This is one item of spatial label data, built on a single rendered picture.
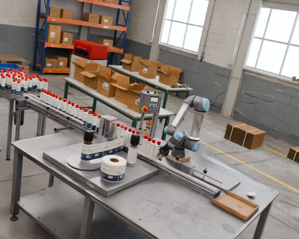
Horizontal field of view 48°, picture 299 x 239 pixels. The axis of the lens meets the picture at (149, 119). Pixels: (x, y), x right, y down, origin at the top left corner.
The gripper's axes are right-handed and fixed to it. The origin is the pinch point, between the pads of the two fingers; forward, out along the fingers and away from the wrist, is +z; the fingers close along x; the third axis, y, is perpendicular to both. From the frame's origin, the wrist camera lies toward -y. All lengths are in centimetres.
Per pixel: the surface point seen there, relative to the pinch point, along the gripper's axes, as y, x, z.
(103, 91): -148, -189, 120
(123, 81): -162, -177, 86
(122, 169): 59, 1, -7
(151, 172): 22.7, 11.1, 0.4
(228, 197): -8, 67, -27
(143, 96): 1, -51, -29
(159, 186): 29.4, 25.9, -2.8
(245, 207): -5, 82, -35
